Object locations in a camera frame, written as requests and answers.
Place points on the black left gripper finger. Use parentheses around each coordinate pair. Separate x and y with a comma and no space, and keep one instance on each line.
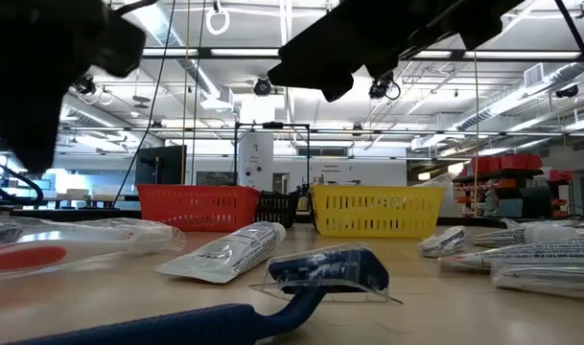
(32,134)

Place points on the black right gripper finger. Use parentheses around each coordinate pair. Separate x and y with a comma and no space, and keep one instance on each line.
(301,72)
(339,79)

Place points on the red white toothbrush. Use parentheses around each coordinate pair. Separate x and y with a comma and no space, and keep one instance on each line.
(23,256)

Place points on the blue razor with clear cap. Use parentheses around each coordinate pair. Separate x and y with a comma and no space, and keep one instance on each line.
(200,326)

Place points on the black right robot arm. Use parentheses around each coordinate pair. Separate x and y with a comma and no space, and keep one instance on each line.
(488,14)

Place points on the yellow plastic basket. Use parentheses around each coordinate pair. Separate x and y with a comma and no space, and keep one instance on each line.
(378,211)

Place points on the black plastic basket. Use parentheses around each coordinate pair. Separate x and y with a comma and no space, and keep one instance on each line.
(277,208)

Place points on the black monitor on stand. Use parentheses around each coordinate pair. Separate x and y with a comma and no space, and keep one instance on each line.
(169,165)

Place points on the red plastic basket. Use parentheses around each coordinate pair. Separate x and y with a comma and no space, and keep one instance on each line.
(195,206)

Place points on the bin rack with red bins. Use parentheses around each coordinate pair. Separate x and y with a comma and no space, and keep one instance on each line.
(507,163)

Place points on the black ceiling camera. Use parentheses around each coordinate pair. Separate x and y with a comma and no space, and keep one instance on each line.
(379,90)
(85,85)
(567,91)
(263,87)

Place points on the black tube stand frame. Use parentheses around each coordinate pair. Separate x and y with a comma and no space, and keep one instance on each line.
(272,125)

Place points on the black overhead frame bar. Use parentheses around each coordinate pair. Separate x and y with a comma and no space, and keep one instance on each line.
(203,52)

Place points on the silver air duct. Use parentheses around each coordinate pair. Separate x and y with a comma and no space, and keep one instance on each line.
(512,98)

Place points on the black diagonal frame strut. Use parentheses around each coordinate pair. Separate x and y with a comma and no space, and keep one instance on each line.
(575,33)

